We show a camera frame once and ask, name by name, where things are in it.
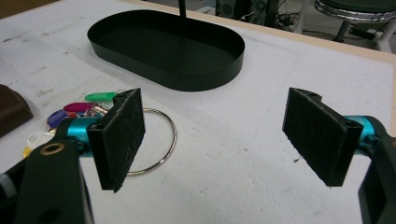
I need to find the black computer tower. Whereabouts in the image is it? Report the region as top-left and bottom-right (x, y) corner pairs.
(215, 0), (237, 18)

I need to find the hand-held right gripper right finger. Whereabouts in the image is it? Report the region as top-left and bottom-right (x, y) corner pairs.
(281, 87), (375, 188)

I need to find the metal ring with coloured keys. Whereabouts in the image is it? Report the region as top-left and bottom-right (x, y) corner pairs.
(21, 90), (177, 176)

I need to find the black round stool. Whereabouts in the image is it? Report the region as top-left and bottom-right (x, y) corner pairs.
(313, 0), (396, 53)

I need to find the black oval tray with hanger stand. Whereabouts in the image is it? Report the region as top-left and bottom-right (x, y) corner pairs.
(87, 0), (246, 92)

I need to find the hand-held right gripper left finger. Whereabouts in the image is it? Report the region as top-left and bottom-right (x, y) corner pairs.
(66, 88), (147, 193)

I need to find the brown wallet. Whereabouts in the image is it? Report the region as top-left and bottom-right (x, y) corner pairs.
(0, 83), (35, 138)

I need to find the white table mat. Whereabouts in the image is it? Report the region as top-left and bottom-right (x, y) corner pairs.
(0, 0), (395, 224)

